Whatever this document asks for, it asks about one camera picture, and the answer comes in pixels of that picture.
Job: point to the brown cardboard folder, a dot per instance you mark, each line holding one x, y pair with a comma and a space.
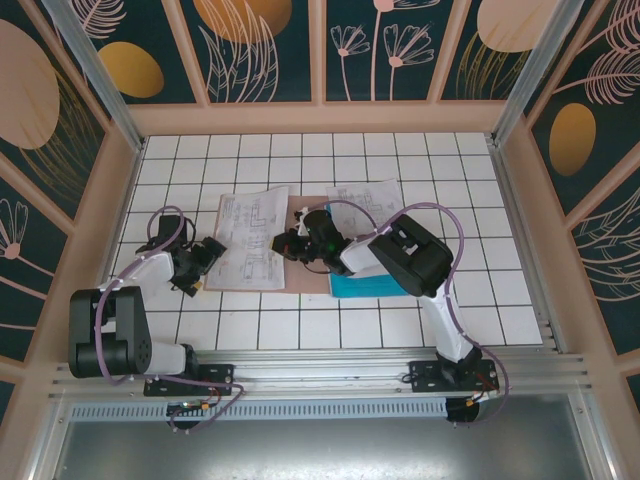
300, 280

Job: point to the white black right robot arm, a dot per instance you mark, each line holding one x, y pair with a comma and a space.
357, 257

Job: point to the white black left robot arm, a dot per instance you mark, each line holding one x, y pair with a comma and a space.
150, 270

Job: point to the white folder clip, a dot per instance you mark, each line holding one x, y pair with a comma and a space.
301, 222

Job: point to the small green-lit circuit board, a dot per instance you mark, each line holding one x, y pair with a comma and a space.
187, 406

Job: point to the grey sheet metal plate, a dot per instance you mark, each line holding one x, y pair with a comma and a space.
320, 450

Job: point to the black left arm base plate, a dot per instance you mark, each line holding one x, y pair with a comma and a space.
215, 375

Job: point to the aluminium mounting rail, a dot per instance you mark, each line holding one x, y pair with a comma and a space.
320, 372

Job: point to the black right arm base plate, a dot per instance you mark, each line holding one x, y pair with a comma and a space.
425, 377

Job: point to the aluminium frame post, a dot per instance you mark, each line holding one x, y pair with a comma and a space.
525, 85
107, 90

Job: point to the aluminium side rail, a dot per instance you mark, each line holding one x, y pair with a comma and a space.
530, 260

